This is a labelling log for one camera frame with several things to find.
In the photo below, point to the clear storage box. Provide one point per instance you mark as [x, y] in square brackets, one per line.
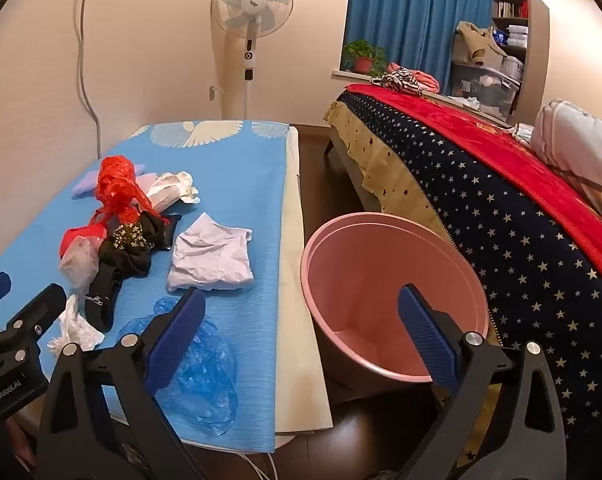
[481, 85]

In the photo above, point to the beige coat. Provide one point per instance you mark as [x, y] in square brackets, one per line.
[473, 40]

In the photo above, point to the small low wall socket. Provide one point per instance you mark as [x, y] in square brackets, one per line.
[213, 93]

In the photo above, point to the blue bird-print tablecloth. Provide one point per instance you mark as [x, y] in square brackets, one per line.
[241, 185]

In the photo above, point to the purple foam sheet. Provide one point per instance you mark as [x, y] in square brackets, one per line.
[86, 185]

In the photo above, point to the grey bed frame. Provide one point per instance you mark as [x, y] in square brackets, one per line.
[351, 165]

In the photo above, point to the pink cloth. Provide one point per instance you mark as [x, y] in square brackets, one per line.
[426, 80]

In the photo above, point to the white standing fan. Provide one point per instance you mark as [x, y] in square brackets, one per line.
[251, 5]

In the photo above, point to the light blue cloth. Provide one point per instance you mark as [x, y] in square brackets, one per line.
[523, 132]

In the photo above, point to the blue plastic bag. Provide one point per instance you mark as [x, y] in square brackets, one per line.
[206, 375]

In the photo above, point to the pink plastic bin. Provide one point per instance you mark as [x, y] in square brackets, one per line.
[381, 270]

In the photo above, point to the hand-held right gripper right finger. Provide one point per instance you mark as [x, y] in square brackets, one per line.
[426, 340]

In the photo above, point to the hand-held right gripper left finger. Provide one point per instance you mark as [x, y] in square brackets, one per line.
[181, 340]

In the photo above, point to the clear plastic bag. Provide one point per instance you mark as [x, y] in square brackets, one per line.
[78, 262]

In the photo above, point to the red plastic bag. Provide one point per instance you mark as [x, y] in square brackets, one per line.
[116, 190]

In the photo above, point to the potted green plant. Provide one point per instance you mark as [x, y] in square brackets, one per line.
[363, 62]

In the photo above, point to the white paper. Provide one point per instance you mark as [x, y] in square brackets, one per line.
[211, 260]

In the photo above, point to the red blanket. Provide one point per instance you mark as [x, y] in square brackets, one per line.
[481, 135]

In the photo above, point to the black white striped cloth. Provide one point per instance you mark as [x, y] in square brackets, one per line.
[398, 80]

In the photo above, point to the white tissue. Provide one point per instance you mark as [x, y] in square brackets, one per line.
[78, 330]

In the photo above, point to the white paper wrapper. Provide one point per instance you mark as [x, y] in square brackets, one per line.
[176, 187]

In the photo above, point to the black floral cloth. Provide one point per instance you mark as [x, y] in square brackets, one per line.
[126, 255]

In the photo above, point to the wooden bookshelf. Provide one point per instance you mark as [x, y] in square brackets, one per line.
[511, 10]

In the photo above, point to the blue curtain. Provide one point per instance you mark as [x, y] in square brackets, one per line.
[411, 10]

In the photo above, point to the bed with starry blanket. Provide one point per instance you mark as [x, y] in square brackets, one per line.
[506, 240]

